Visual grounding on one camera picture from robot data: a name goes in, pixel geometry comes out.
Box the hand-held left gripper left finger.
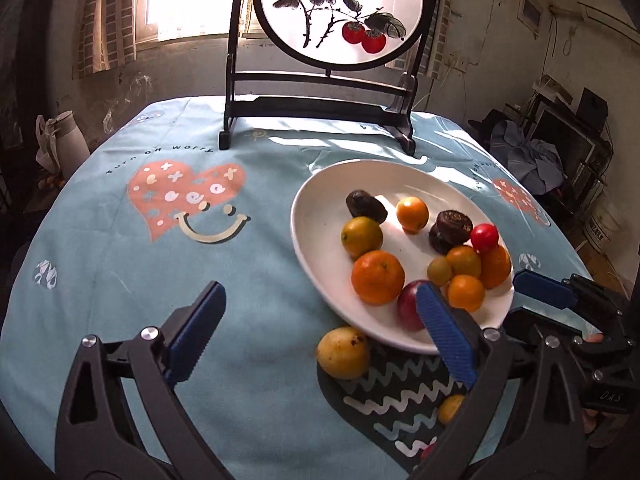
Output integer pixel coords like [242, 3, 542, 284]
[55, 281, 228, 480]

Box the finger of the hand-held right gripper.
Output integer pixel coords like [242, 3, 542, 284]
[504, 307, 603, 363]
[513, 269, 628, 322]

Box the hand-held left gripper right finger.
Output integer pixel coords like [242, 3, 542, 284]
[414, 281, 589, 480]

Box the red plum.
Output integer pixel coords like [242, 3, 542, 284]
[397, 280, 433, 332]

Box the small round orange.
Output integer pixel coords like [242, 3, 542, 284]
[445, 245, 483, 279]
[396, 196, 430, 233]
[446, 274, 486, 312]

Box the bumpy orange mandarin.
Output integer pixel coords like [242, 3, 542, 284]
[480, 242, 513, 290]

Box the small green-yellow kumquat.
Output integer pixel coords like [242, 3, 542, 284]
[426, 256, 454, 286]

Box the large orange mandarin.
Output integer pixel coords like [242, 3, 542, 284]
[351, 250, 406, 306]

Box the wrinkled dark passion fruit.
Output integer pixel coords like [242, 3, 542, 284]
[428, 225, 458, 255]
[434, 210, 474, 237]

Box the yellow spotted mango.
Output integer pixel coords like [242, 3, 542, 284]
[316, 325, 371, 380]

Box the green-yellow orange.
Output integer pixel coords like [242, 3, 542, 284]
[341, 216, 384, 260]

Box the dark avocado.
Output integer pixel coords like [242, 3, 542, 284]
[345, 189, 388, 225]

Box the white oval plate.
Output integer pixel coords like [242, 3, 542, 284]
[290, 159, 516, 356]

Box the person's right hand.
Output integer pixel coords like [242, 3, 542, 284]
[580, 405, 619, 449]

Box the light blue printed tablecloth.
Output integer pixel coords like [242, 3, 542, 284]
[0, 95, 601, 480]

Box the small yellow kumquat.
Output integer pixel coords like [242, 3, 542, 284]
[437, 394, 467, 426]

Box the white plastic bucket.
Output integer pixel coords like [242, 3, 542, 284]
[582, 205, 622, 257]

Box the pile of blue clothes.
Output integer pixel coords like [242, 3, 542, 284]
[487, 122, 567, 197]

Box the black metal shelf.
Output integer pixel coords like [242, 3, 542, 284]
[505, 102, 615, 202]

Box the computer monitor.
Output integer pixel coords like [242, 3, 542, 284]
[532, 105, 598, 182]

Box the black speaker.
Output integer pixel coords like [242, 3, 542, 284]
[578, 87, 609, 134]

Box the white thermos jug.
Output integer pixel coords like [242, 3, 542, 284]
[47, 110, 91, 174]

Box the brick pattern curtain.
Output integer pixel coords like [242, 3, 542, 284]
[75, 0, 139, 79]
[417, 0, 454, 81]

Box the bright window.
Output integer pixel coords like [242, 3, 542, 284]
[135, 0, 236, 44]

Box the round painted table screen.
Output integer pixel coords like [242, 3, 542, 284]
[218, 0, 446, 157]

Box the wall electric panel box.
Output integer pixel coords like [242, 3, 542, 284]
[517, 0, 544, 39]

